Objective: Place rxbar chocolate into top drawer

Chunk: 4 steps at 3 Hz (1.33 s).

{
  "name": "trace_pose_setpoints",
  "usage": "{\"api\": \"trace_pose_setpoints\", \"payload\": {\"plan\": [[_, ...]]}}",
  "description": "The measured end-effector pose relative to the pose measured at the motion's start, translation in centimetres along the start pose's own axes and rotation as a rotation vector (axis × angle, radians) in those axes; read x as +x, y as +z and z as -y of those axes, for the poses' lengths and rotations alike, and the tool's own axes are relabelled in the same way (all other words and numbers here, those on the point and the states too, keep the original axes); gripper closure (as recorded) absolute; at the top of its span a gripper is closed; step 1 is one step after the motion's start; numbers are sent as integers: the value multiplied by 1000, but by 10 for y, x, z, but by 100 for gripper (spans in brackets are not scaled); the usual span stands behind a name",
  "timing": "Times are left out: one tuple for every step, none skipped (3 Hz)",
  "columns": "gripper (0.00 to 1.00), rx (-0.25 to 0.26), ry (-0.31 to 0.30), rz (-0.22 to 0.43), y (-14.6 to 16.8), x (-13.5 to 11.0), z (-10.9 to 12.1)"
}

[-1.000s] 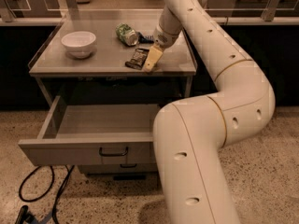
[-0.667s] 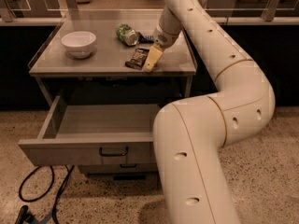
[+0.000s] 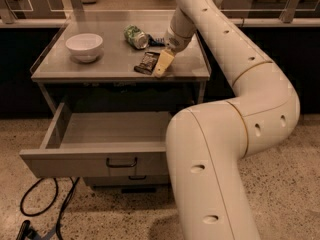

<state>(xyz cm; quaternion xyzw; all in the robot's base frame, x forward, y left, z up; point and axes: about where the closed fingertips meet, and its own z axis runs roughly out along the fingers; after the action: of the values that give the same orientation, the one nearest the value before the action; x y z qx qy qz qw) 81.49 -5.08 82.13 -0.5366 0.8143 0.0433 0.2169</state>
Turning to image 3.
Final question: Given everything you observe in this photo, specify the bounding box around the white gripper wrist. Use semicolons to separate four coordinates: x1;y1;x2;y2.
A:
153;25;194;78

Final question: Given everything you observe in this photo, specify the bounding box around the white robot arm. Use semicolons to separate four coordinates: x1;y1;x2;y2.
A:
153;0;300;240

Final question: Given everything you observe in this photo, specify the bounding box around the grey cabinet with counter top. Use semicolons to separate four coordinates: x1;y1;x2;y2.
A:
29;9;212;195

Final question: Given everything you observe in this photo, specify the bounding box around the open grey top drawer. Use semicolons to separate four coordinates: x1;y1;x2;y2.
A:
20;103;171;178

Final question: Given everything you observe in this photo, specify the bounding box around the lower grey drawer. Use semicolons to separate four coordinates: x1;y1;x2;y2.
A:
83;175;170;187

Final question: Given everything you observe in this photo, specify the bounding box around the blue snack bar wrapper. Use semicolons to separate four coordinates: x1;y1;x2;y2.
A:
148;35;165;47

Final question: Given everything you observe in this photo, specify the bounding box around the green crushed soda can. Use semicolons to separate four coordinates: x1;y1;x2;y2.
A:
123;25;149;50

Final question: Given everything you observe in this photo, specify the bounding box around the white ceramic bowl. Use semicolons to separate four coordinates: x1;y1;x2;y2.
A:
65;33;103;63

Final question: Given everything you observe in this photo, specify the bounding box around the right background desk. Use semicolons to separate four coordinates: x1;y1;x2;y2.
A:
221;0;320;18

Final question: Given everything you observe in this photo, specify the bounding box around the background desk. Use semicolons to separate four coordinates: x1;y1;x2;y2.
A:
221;0;320;18
6;0;65;19

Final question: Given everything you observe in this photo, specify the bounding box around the left background desk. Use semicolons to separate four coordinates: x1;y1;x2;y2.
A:
6;0;65;19

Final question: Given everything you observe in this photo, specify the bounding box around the black floor plug device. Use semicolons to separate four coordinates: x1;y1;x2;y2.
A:
16;220;36;240

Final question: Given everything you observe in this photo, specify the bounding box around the black top drawer handle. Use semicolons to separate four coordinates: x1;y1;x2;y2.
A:
106;157;138;169

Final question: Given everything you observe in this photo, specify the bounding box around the black drawer handle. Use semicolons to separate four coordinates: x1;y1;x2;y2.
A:
128;175;147;181
106;157;138;169

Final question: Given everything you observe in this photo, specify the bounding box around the black lower drawer handle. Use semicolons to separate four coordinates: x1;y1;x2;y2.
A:
128;175;147;181

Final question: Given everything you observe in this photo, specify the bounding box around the black straight cable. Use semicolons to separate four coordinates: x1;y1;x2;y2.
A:
55;176;81;240

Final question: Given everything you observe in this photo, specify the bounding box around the black looped cable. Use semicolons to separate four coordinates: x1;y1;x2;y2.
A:
19;177;60;217

